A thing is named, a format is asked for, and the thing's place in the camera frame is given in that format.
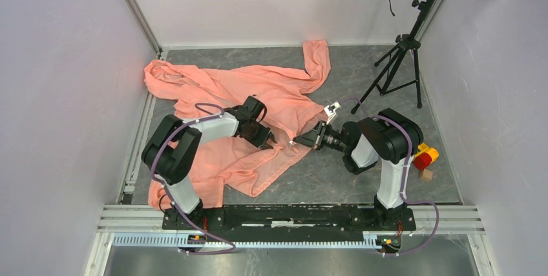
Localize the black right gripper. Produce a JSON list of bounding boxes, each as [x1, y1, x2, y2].
[[293, 120, 349, 154]]

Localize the salmon pink zip jacket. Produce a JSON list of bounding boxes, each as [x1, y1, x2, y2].
[[144, 40, 331, 208]]

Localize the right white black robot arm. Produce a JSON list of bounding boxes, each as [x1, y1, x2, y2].
[[292, 108, 424, 229]]

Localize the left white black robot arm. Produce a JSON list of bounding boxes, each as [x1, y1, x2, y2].
[[141, 96, 276, 229]]

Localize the black tripod stand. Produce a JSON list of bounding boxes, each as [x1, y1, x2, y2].
[[351, 0, 435, 114]]

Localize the yellow red toy block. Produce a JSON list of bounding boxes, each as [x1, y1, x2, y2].
[[413, 143, 439, 170]]

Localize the small wooden cube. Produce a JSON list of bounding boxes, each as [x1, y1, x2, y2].
[[419, 169, 434, 182]]

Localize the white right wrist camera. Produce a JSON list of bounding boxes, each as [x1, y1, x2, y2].
[[324, 101, 341, 125]]

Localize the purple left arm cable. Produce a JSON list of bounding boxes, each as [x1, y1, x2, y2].
[[151, 102, 237, 257]]

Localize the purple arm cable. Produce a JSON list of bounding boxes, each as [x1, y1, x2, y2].
[[151, 102, 237, 257], [338, 97, 441, 258]]

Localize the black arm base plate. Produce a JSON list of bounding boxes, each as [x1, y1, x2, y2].
[[189, 204, 417, 242]]

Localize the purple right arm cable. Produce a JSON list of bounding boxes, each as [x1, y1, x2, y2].
[[338, 97, 441, 258]]

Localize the slotted white cable duct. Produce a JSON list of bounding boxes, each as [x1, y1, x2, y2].
[[112, 232, 381, 250]]

